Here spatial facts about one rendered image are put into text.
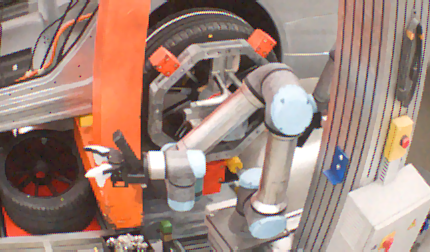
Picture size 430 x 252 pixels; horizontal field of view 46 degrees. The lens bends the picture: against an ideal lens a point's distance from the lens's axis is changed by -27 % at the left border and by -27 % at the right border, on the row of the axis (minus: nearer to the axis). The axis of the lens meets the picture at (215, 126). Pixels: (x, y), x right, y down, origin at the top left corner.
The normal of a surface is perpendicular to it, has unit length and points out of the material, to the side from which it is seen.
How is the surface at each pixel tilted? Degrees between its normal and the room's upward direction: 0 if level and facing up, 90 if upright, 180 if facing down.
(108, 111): 90
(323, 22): 90
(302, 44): 90
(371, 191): 0
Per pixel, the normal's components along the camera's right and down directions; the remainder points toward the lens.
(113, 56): 0.38, 0.56
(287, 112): 0.21, 0.47
